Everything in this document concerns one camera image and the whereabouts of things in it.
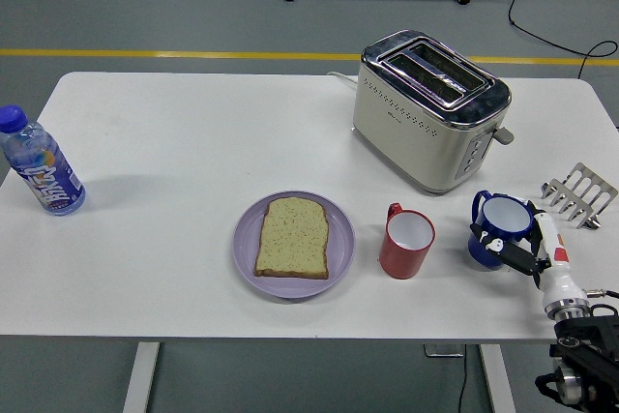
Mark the blue enamel cup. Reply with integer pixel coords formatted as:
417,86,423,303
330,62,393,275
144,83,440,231
466,190,536,270

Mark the purple round plate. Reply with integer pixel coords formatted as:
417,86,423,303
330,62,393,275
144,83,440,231
232,190,357,301

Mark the black cable under table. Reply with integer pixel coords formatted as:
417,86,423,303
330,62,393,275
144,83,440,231
457,357,469,413

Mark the white toaster cord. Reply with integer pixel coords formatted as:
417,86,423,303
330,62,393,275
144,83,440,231
326,71,360,91

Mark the grey box under table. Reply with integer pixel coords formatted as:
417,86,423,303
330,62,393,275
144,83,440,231
424,344,465,359

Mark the metal toast rack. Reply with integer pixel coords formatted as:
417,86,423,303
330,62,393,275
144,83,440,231
540,162,619,231

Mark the red enamel cup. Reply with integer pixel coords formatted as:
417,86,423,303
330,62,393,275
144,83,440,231
378,201,436,280

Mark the yellow floor tape line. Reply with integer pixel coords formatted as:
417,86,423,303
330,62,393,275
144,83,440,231
0,47,619,68

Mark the plastic bottle with blue cap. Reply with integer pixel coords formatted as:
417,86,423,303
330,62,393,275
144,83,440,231
0,103,87,217

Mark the cream and chrome toaster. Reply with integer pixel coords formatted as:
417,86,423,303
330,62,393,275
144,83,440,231
351,29,516,197

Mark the slice of toast bread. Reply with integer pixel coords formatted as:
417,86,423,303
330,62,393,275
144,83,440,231
253,196,332,281

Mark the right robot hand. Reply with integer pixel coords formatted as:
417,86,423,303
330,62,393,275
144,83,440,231
469,199,589,310

